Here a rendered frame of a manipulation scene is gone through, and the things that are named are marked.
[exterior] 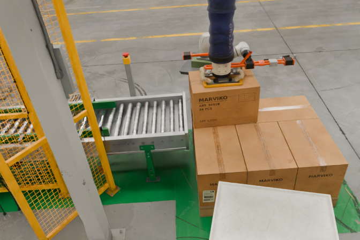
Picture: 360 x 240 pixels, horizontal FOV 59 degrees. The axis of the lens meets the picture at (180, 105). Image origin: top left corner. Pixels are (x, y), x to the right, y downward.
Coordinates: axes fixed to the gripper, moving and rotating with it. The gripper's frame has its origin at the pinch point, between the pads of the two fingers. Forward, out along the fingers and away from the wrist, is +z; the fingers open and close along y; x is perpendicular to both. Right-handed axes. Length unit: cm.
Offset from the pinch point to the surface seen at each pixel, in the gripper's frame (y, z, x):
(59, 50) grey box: -68, 94, 128
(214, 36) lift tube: -31.8, 7.6, 33.6
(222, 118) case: 45, 20, 28
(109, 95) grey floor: 108, -135, 172
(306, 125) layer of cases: 53, 29, -48
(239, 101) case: 27.0, 19.6, 12.8
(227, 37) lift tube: -31.3, 9.6, 22.7
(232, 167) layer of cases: 53, 75, 27
